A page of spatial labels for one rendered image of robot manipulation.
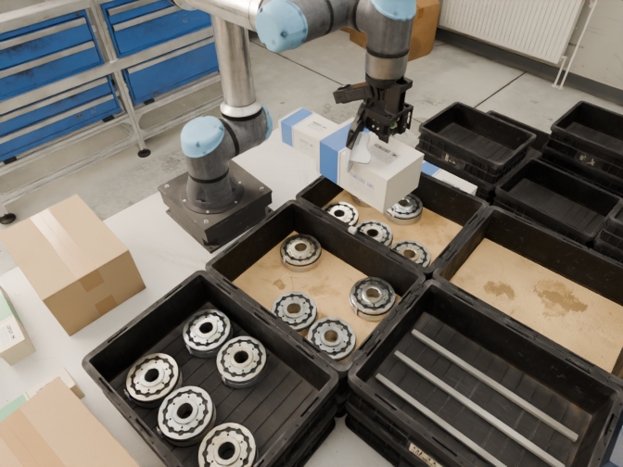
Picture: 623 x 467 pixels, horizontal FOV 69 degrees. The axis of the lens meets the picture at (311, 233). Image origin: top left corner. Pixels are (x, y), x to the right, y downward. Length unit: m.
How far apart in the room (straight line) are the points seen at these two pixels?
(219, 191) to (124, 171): 1.70
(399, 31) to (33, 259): 1.00
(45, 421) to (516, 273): 1.06
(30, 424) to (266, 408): 0.44
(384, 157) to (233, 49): 0.48
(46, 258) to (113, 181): 1.68
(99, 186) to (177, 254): 1.59
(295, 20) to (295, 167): 0.92
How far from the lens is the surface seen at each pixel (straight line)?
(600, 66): 3.89
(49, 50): 2.68
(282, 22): 0.77
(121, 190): 2.85
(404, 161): 0.96
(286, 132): 1.71
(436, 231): 1.25
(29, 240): 1.38
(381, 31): 0.82
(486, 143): 2.24
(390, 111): 0.89
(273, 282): 1.11
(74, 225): 1.36
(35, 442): 1.03
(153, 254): 1.42
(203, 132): 1.26
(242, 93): 1.27
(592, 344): 1.17
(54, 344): 1.34
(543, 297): 1.19
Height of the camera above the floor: 1.71
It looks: 46 degrees down
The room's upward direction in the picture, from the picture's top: 1 degrees counter-clockwise
